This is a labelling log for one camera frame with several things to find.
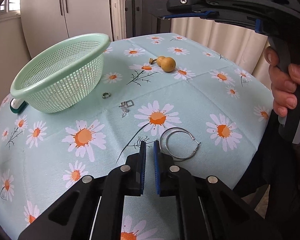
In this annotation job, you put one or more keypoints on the person's dark jacket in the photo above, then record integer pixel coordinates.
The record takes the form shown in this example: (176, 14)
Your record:
(265, 180)

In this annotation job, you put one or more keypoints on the daisy print tablecloth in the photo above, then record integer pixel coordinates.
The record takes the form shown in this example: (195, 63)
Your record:
(202, 100)

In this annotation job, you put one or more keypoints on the large silver hoop earring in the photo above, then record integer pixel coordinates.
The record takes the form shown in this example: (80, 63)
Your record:
(161, 137)
(166, 146)

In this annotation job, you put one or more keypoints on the green plastic mesh basket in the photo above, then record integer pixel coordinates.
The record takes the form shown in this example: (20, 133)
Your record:
(65, 85)

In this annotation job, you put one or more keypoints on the white and green small object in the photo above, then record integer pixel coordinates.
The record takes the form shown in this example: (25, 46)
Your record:
(16, 108)

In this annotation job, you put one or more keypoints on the person's right hand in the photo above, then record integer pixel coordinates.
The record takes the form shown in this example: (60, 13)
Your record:
(285, 90)

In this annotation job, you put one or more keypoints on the small wooden gourd pendant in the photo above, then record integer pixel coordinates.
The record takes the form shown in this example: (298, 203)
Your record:
(168, 63)

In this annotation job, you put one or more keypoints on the grey suitcase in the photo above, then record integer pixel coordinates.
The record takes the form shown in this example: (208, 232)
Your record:
(145, 20)

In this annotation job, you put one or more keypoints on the silver square earring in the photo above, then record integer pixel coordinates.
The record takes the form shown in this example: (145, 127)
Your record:
(126, 103)

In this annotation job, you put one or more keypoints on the white ribbed suitcase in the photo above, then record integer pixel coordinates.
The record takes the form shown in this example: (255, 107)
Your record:
(117, 17)

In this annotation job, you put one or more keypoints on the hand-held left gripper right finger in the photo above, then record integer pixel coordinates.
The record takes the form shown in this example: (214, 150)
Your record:
(157, 170)

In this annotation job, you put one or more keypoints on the white cabinet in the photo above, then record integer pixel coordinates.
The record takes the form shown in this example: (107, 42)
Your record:
(90, 10)

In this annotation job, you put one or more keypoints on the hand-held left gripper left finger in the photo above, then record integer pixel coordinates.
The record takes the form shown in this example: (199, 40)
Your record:
(142, 170)

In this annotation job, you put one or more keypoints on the window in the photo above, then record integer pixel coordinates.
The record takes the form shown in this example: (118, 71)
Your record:
(8, 7)

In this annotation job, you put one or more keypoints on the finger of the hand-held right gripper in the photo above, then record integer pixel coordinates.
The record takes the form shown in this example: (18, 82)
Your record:
(185, 15)
(180, 5)

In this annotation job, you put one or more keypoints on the cream curtain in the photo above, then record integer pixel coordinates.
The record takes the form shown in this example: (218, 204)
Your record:
(215, 37)

